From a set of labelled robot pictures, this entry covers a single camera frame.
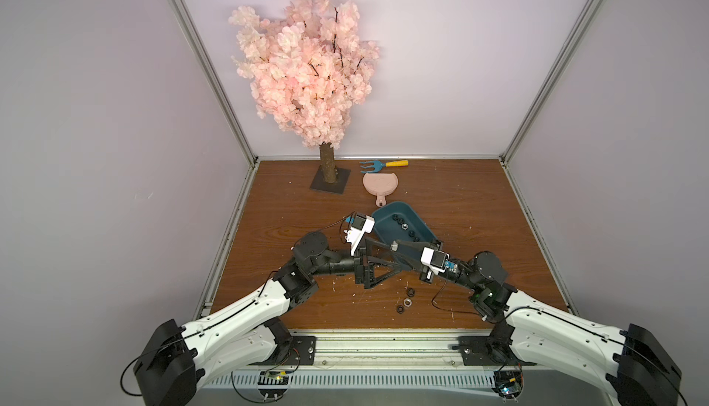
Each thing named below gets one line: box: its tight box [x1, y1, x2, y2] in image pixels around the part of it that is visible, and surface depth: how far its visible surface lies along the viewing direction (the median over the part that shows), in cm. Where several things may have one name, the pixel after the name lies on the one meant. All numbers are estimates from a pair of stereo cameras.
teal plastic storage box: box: [371, 201, 438, 245], surface depth 99 cm
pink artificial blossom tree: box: [228, 0, 381, 194], surface depth 73 cm
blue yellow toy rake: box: [359, 159, 409, 174], surface depth 120 cm
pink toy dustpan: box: [361, 172, 399, 208], surface depth 113 cm
